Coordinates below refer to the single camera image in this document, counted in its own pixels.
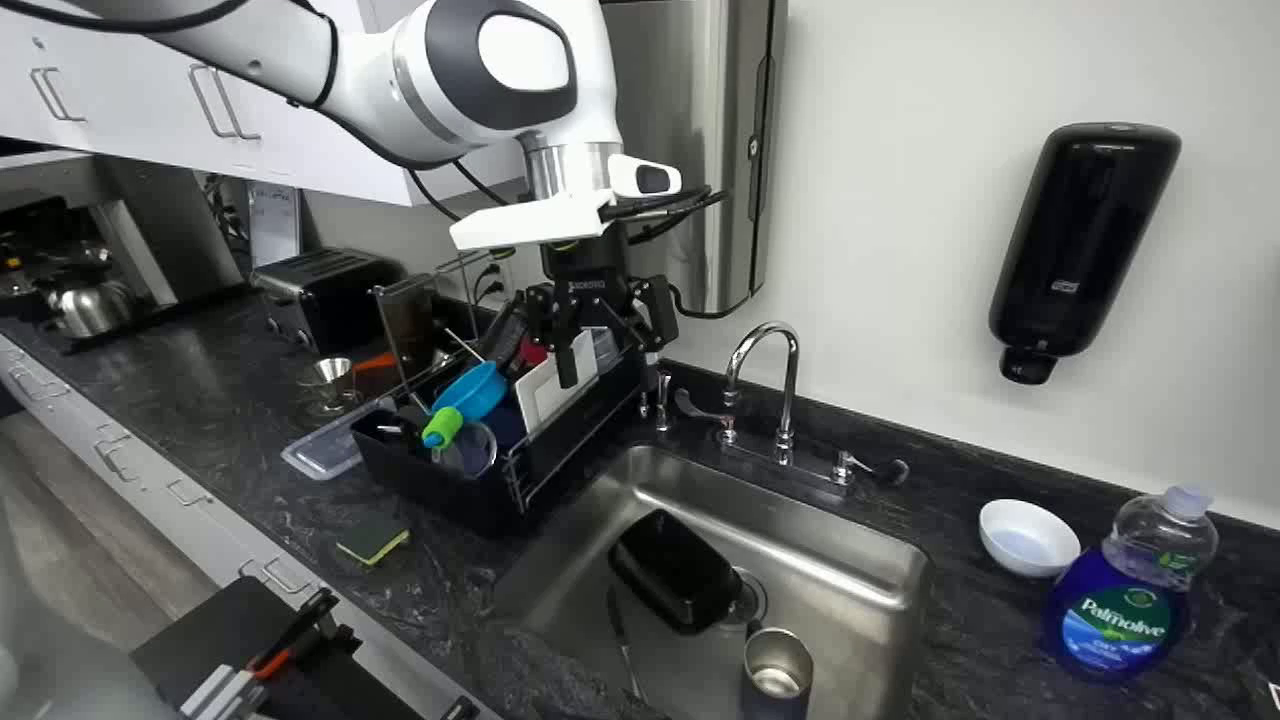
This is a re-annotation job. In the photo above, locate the black plastic container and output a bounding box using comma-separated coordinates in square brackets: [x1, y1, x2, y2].
[608, 509, 751, 637]

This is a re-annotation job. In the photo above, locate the blue dish soap bottle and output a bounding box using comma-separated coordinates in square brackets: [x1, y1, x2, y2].
[1040, 481, 1226, 688]

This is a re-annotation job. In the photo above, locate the white plate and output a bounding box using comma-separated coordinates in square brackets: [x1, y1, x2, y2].
[514, 327, 603, 440]

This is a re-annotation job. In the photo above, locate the stainless steel sink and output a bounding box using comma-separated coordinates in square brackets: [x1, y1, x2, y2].
[493, 444, 934, 720]

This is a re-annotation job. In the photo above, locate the steel paper towel dispenser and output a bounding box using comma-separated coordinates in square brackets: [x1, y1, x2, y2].
[603, 0, 785, 318]

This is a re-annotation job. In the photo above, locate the yellow green sponge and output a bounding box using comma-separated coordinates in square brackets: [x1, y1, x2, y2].
[333, 517, 416, 572]

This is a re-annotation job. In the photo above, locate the clear plastic lid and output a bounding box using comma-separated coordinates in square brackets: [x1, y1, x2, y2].
[281, 412, 392, 482]

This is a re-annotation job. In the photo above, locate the chrome sink sprayer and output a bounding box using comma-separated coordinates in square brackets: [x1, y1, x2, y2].
[637, 365, 678, 437]

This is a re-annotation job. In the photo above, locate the black wall soap dispenser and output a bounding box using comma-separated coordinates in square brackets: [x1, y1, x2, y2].
[983, 120, 1185, 386]

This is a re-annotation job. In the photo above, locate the orange black marker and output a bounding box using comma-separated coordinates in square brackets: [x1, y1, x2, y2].
[251, 621, 359, 688]

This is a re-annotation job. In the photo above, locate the small white bowl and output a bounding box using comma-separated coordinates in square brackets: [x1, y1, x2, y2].
[978, 495, 1084, 579]

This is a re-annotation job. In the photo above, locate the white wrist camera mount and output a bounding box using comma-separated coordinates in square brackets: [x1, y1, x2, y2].
[449, 152, 685, 254]

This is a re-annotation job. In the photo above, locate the black dish rack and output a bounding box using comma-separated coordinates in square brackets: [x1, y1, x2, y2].
[349, 273, 658, 535]

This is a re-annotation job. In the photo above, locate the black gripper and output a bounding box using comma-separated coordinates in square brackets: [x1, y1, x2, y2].
[537, 237, 685, 393]

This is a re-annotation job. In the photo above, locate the black mounting board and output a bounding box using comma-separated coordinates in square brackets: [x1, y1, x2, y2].
[128, 572, 403, 720]

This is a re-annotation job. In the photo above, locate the blue plastic bowl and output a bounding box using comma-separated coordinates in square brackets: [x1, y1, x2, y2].
[430, 354, 514, 425]

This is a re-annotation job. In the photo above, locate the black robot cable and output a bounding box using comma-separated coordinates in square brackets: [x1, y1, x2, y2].
[395, 155, 736, 324]

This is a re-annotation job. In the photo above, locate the chrome faucet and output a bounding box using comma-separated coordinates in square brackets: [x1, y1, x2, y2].
[673, 318, 918, 492]

